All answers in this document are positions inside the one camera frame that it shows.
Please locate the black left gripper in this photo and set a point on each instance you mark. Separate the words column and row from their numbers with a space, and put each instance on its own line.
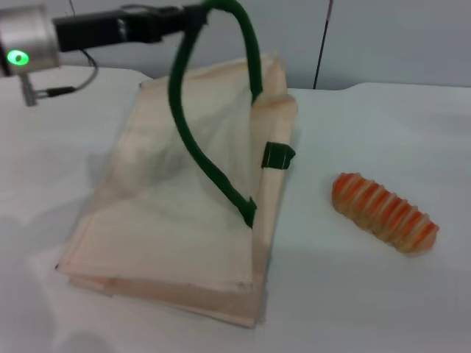
column 106, row 29

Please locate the orange striped bread loaf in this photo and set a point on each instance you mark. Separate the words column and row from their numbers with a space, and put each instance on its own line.
column 386, row 213

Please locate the thin dark vertical pole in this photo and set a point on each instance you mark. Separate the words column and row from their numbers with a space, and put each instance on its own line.
column 324, row 40

